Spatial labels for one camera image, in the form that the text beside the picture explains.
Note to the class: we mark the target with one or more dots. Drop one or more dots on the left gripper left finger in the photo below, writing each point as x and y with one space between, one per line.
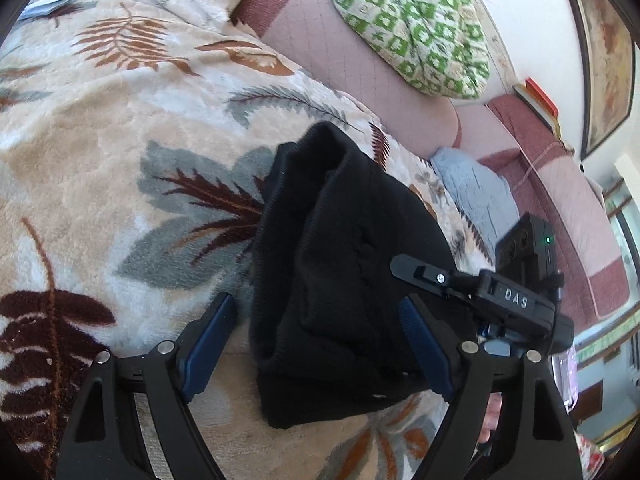
103 437

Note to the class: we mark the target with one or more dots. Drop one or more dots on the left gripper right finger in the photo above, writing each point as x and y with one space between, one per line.
535 438

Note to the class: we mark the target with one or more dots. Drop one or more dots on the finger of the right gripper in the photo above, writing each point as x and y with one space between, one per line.
435 280

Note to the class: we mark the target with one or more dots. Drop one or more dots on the black pants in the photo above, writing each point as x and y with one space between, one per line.
325 331

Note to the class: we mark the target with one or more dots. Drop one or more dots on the person's right hand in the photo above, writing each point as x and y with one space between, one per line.
491 418

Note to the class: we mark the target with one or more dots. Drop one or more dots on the light blue pillow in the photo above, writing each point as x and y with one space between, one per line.
480 194

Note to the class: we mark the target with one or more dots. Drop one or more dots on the pink padded headboard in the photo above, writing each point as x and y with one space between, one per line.
526 39

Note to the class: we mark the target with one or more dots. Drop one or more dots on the stack of books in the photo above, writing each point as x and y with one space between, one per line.
539 102

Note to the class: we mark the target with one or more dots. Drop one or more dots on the leaf patterned fleece blanket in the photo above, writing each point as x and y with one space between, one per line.
134 147

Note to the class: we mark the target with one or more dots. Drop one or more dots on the green patterned quilt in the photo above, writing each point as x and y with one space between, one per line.
437 46

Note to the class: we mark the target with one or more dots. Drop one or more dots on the small blue booklet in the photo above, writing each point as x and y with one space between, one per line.
41 8

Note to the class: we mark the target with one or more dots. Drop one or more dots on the black camera box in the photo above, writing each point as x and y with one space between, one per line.
526 255

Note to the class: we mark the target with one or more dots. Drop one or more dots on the framed wall picture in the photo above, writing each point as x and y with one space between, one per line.
608 63

